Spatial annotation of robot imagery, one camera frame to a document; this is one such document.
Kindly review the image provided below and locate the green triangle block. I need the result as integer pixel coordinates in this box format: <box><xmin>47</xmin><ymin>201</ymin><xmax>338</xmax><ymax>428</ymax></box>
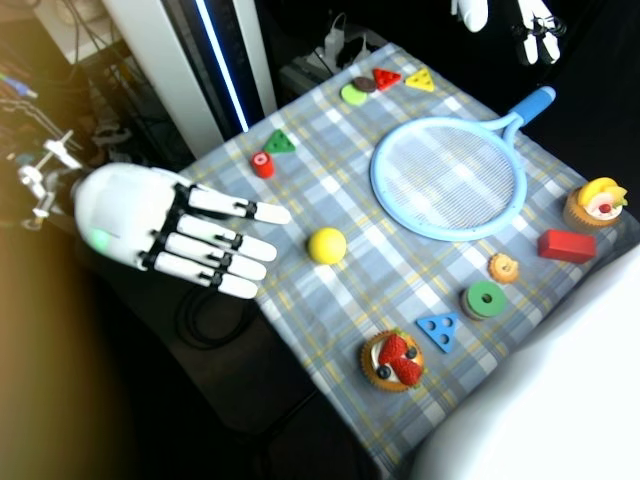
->
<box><xmin>262</xmin><ymin>129</ymin><xmax>297</xmax><ymax>156</ymax></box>

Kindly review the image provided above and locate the small orange toy biscuit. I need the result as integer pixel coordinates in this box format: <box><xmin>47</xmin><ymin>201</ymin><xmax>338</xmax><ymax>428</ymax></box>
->
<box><xmin>487</xmin><ymin>252</ymin><xmax>520</xmax><ymax>286</ymax></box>

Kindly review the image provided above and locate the white robot body shell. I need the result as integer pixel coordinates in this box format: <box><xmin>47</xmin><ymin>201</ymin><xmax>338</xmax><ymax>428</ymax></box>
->
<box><xmin>408</xmin><ymin>247</ymin><xmax>640</xmax><ymax>480</ymax></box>

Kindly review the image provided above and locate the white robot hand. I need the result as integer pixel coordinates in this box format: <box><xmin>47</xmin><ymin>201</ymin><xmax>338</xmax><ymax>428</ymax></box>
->
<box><xmin>450</xmin><ymin>0</ymin><xmax>569</xmax><ymax>67</ymax></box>
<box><xmin>72</xmin><ymin>161</ymin><xmax>293</xmax><ymax>301</ymax></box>

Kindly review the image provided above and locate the green round toy cookie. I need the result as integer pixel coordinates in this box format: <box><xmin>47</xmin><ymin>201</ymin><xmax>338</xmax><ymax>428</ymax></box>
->
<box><xmin>340</xmin><ymin>82</ymin><xmax>370</xmax><ymax>107</ymax></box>

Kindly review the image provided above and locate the toy cupcake with yellow fruit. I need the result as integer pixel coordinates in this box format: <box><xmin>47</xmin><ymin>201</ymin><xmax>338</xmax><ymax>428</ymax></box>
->
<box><xmin>563</xmin><ymin>176</ymin><xmax>629</xmax><ymax>233</ymax></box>

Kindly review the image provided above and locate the toy cupcake with strawberries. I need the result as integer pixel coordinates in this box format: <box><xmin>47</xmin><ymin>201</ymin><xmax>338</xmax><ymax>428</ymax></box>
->
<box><xmin>360</xmin><ymin>328</ymin><xmax>426</xmax><ymax>394</ymax></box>

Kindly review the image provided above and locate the yellow ball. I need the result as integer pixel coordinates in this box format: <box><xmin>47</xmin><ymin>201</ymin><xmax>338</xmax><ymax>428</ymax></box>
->
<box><xmin>307</xmin><ymin>227</ymin><xmax>348</xmax><ymax>266</ymax></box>

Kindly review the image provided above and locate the red cylinder block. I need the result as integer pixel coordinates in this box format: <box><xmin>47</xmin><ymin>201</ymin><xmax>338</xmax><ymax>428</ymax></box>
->
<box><xmin>250</xmin><ymin>151</ymin><xmax>276</xmax><ymax>180</ymax></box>

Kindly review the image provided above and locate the white pillar with blue light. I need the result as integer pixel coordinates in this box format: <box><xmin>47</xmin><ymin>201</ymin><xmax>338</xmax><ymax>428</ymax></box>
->
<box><xmin>102</xmin><ymin>0</ymin><xmax>279</xmax><ymax>157</ymax></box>

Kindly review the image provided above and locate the blue triangle block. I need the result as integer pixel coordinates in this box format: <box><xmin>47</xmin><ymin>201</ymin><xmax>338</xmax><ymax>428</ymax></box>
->
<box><xmin>415</xmin><ymin>312</ymin><xmax>460</xmax><ymax>355</ymax></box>

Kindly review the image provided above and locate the green ring block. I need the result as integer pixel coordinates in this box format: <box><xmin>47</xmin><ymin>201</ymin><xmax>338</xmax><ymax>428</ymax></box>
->
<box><xmin>460</xmin><ymin>280</ymin><xmax>509</xmax><ymax>322</ymax></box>

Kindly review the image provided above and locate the light blue toy racket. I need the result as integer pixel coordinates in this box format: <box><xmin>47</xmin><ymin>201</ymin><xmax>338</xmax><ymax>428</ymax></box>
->
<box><xmin>369</xmin><ymin>85</ymin><xmax>558</xmax><ymax>243</ymax></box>

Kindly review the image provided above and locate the blue yellow plaid cloth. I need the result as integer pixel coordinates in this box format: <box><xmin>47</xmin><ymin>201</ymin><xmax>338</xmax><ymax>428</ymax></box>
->
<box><xmin>177</xmin><ymin>42</ymin><xmax>640</xmax><ymax>480</ymax></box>

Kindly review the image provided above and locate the black cable loop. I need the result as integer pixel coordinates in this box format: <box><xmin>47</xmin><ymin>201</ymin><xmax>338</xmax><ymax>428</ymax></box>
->
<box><xmin>177</xmin><ymin>287</ymin><xmax>257</xmax><ymax>352</ymax></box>

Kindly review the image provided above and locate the yellow triangle block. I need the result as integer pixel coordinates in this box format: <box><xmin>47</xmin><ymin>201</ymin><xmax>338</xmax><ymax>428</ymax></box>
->
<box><xmin>404</xmin><ymin>68</ymin><xmax>436</xmax><ymax>93</ymax></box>

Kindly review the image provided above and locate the red triangle block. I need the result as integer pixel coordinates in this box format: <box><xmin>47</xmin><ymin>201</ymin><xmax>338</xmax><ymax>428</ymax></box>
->
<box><xmin>372</xmin><ymin>67</ymin><xmax>403</xmax><ymax>92</ymax></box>

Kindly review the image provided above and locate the red rectangular block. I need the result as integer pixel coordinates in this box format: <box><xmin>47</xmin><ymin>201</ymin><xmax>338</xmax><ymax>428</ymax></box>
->
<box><xmin>536</xmin><ymin>228</ymin><xmax>598</xmax><ymax>265</ymax></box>

